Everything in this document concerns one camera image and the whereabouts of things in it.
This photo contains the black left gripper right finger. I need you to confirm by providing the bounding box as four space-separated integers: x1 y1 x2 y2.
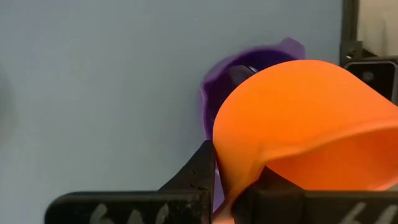
232 166 398 224

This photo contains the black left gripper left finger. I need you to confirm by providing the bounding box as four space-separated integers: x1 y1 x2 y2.
44 139 216 224

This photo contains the orange measuring cup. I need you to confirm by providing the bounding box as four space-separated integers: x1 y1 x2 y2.
212 58 398 224

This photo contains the blue grey table mat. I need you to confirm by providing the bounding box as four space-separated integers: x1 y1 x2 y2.
0 0 343 224

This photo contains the black table frame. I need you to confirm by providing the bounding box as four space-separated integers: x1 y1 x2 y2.
339 0 363 68

